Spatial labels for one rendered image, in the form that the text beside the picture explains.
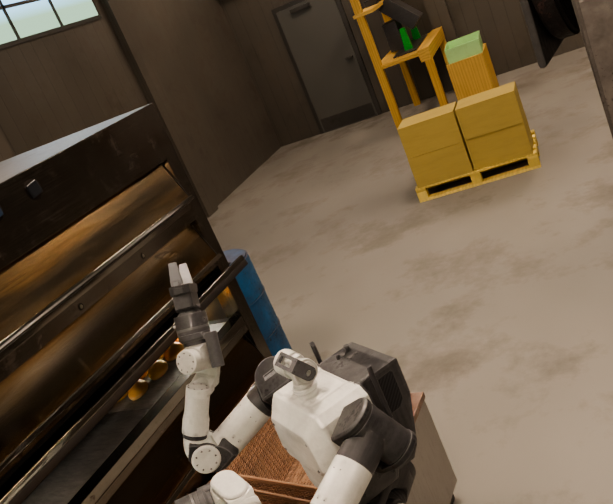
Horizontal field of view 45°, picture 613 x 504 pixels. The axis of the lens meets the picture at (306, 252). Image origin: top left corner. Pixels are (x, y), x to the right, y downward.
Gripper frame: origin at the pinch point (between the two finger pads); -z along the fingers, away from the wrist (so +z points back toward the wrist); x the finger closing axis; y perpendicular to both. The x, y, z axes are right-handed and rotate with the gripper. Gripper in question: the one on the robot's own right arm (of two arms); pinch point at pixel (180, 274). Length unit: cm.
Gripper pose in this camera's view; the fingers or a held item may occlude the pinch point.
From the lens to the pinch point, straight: 200.0
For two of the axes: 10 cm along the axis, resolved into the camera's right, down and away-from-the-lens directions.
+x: -0.9, -0.4, -10.0
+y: -9.7, 2.5, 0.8
